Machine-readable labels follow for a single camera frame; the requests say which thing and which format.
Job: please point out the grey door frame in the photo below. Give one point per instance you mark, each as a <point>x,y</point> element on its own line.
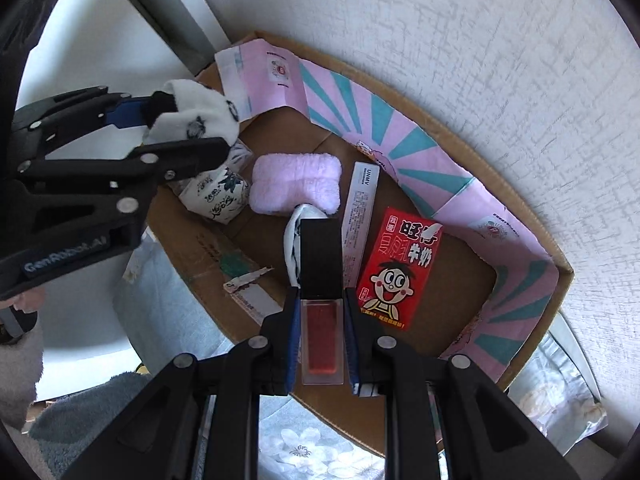
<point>165,15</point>

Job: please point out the pink printed cardboard box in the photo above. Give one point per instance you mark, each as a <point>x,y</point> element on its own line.
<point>465,280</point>

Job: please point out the red milk carton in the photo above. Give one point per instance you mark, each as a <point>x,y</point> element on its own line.
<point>400,270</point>

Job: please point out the white panda sock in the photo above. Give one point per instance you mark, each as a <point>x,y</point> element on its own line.
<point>210,110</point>
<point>292,240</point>

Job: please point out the pink fluffy towel roll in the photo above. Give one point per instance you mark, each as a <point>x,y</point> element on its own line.
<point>295,180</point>

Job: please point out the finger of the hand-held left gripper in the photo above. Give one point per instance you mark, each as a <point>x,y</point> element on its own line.
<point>175,152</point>
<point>75,110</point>

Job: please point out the grey fleece clothing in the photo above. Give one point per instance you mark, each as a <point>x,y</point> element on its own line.
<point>85,410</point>

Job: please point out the red lip gloss bottle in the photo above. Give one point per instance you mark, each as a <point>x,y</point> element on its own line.
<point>322,335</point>

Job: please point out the white floral tissue pack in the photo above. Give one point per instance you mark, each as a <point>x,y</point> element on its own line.
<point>215,200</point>

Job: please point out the pale blue floral cloth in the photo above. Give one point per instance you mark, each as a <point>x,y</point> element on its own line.
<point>300,450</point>

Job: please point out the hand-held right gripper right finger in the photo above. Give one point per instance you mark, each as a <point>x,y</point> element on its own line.
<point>352,340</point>

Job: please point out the person's left forearm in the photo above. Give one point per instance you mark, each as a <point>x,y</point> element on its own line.
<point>20,375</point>

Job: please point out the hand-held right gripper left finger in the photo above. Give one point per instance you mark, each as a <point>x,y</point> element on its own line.
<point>292,340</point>

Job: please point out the long pink cosmetic box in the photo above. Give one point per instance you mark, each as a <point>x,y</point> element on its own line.
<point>360,210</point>

